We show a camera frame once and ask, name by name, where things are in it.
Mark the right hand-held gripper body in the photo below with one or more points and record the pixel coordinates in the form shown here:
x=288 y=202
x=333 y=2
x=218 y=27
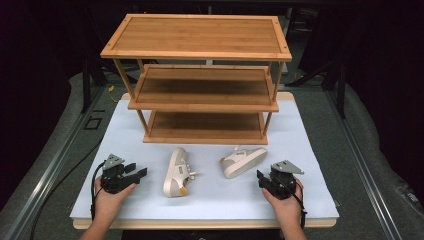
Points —
x=283 y=185

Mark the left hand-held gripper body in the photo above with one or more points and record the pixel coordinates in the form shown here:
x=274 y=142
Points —
x=115 y=180

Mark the beige sneaker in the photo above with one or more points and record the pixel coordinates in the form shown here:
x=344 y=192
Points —
x=245 y=161
x=176 y=170

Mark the wooden three-tier shoe rack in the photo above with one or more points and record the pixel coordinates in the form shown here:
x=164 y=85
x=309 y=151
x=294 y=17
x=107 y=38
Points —
x=196 y=36

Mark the person's left hand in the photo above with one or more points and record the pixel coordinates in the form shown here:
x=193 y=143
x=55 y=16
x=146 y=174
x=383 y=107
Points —
x=110 y=203

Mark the person's right hand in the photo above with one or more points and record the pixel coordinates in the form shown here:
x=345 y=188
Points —
x=285 y=210

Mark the white table mat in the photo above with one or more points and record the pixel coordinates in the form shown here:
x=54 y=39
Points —
x=206 y=206

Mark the yellow tape piece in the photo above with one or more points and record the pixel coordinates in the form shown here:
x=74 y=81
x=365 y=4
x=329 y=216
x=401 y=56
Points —
x=111 y=89

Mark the grey metal rail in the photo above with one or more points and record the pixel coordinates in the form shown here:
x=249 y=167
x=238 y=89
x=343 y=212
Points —
x=363 y=166
x=50 y=173

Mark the black stand post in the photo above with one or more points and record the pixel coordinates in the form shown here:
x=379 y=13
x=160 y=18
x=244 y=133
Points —
x=340 y=93
x=86 y=86

